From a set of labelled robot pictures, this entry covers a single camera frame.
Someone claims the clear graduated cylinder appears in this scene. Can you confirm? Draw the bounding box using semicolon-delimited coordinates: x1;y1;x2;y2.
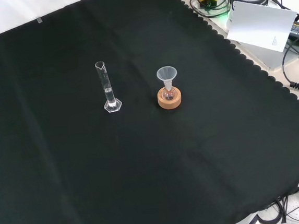
94;59;123;114

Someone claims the round-bottom glass flask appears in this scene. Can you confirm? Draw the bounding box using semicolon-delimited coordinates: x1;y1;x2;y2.
162;85;177;102

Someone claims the clear plastic funnel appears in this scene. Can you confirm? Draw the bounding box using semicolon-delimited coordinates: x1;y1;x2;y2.
156;66;179;92

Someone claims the black bench cloth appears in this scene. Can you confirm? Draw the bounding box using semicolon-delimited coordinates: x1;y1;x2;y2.
0;0;299;224

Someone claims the white box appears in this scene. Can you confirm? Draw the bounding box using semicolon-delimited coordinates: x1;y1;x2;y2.
225;9;293;74

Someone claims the cork ring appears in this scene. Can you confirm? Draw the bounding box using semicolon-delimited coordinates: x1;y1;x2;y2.
157;86;183;112

